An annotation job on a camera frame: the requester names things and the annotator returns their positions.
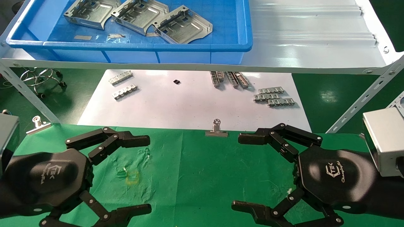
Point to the white paper sheet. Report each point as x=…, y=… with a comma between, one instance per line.
x=189, y=104

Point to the perforated shelf brace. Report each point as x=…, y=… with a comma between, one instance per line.
x=366, y=94
x=28, y=94

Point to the clear plastic bag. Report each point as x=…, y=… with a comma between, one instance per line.
x=117, y=37

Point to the chrome stool base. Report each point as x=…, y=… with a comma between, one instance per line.
x=41, y=77

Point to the small black part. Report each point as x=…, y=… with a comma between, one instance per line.
x=176, y=82

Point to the notched metal strip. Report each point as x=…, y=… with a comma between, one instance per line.
x=125, y=91
x=266, y=97
x=120, y=78
x=281, y=102
x=271, y=90

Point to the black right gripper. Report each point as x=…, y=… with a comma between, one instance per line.
x=334, y=176

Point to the blue plastic bin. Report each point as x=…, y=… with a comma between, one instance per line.
x=227, y=25

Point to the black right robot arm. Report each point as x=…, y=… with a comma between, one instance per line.
x=389, y=195

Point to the sheet metal bracket part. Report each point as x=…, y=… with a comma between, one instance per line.
x=91, y=14
x=142, y=17
x=186, y=28

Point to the silver binder clip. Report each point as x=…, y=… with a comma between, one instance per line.
x=216, y=133
x=39, y=126

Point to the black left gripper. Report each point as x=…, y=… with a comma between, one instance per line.
x=47, y=176

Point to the grey metal rail piece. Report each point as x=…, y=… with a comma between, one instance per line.
x=217, y=78
x=238, y=79

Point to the perforated metal angle bar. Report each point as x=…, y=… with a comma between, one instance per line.
x=398, y=102

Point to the green cloth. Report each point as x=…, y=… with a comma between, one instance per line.
x=195, y=176

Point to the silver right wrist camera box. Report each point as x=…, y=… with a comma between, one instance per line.
x=383, y=142

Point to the tape piece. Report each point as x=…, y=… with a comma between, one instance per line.
x=151, y=34
x=82, y=37

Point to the white metal shelf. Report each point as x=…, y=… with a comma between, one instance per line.
x=315, y=47

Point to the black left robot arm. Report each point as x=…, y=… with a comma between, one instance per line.
x=12, y=205

